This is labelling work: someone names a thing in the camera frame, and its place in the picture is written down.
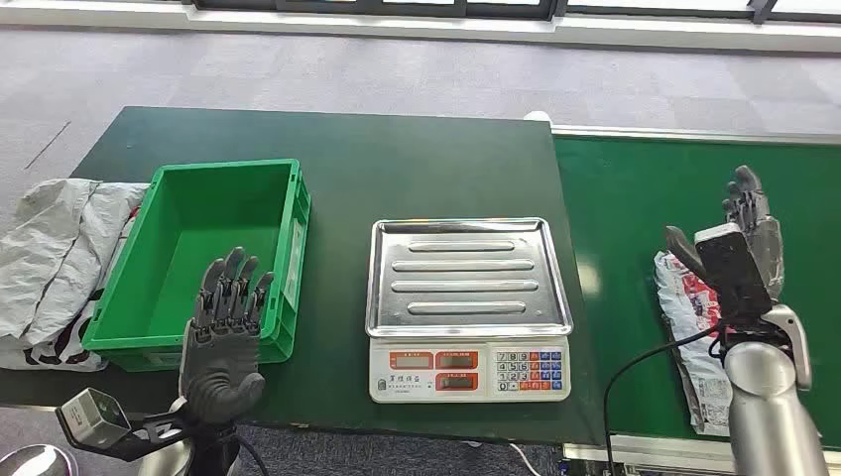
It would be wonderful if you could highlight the grey parcel bag red print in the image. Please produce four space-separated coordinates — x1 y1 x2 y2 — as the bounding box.
654 249 735 438

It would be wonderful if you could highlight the silver round robot joint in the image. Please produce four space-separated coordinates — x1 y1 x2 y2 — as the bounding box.
0 444 79 476

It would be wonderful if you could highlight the white floor cable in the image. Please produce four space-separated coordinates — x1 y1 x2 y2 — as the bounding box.
507 442 544 476

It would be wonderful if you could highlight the silver conveyor frame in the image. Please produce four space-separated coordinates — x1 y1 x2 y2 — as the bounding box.
523 110 841 476

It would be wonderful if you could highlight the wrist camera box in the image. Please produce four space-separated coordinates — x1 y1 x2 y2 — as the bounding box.
694 223 776 324
55 387 133 452

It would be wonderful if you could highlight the white parcel bag black print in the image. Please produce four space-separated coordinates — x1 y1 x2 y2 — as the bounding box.
0 206 143 373

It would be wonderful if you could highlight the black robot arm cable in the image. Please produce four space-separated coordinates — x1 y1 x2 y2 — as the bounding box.
603 320 729 476

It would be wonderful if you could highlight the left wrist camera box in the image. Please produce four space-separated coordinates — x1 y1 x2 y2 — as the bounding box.
55 387 133 452

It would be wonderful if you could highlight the dark window frame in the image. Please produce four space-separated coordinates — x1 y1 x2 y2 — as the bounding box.
182 0 841 25

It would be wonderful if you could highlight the green conveyor belt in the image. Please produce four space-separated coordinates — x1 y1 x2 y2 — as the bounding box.
553 134 841 449

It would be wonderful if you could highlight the plain grey parcel bag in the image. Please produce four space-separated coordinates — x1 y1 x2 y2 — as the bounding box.
0 178 100 339
25 182 151 346

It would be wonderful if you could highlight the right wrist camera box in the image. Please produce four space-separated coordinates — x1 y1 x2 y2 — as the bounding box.
694 223 776 324

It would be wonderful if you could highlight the stainless steel scale tray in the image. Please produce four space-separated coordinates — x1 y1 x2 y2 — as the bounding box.
365 217 575 339

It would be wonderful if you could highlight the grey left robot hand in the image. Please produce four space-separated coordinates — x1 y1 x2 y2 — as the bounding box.
179 246 276 425

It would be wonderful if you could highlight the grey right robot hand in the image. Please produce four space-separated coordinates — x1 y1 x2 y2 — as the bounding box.
664 165 786 303

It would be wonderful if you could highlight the white electronic scale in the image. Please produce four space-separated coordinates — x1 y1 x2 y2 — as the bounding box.
365 217 575 405

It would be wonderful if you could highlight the green plastic crate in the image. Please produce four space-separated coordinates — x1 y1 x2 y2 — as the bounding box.
81 158 312 374

